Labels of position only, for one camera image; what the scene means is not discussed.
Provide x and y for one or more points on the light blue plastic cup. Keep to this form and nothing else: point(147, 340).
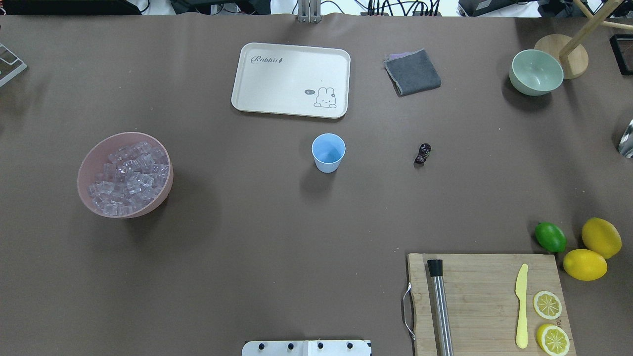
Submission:
point(328, 150)

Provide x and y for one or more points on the pink bowl of ice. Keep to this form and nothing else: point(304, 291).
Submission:
point(126, 175)

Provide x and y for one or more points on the wooden cup stand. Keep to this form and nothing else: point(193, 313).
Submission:
point(569, 51)

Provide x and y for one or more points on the steel ice scoop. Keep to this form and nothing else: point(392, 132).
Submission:
point(625, 147)

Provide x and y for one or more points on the cream rabbit serving tray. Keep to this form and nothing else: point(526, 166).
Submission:
point(292, 80)

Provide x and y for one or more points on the folded grey cloth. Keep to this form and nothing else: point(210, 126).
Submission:
point(412, 72)

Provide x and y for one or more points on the steel muddler black tip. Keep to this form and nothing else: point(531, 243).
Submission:
point(441, 309)

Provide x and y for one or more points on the wooden cutting board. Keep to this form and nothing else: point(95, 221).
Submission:
point(481, 301)

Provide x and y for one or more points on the yellow plastic knife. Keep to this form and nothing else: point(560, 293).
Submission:
point(521, 335)

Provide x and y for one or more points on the green lime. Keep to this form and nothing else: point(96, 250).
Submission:
point(550, 237)

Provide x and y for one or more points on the pale green bowl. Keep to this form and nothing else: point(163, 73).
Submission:
point(535, 72)

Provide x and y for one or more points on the lemon slice upper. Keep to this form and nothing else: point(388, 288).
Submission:
point(547, 305)

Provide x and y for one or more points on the yellow lemon near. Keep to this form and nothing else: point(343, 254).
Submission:
point(585, 265)

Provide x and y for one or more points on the yellow lemon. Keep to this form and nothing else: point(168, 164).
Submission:
point(601, 237)
point(585, 265)

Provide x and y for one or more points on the yellow lemon far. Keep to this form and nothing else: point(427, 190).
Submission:
point(601, 237)

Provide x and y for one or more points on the lemon half lower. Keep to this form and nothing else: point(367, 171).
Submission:
point(553, 340)

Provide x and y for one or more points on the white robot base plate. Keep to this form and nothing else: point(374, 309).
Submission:
point(308, 348)

